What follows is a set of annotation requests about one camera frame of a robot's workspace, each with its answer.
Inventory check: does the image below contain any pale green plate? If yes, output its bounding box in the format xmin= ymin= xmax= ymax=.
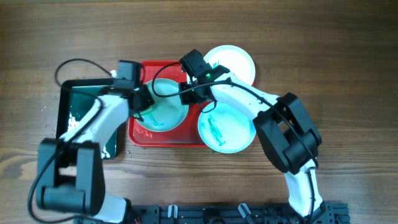
xmin=198 ymin=102 xmax=256 ymax=154
xmin=138 ymin=81 xmax=189 ymax=132

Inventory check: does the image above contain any white plate with stain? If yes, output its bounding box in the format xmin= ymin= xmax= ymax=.
xmin=204 ymin=45 xmax=256 ymax=85

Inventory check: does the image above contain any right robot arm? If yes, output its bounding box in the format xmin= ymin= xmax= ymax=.
xmin=180 ymin=65 xmax=323 ymax=221

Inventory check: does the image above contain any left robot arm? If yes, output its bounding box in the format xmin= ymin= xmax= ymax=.
xmin=28 ymin=80 xmax=154 ymax=223

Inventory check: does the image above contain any red plastic tray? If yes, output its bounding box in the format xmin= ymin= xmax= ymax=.
xmin=127 ymin=60 xmax=206 ymax=147

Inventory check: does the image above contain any black water tray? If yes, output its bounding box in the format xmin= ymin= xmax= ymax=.
xmin=55 ymin=78 xmax=118 ymax=160

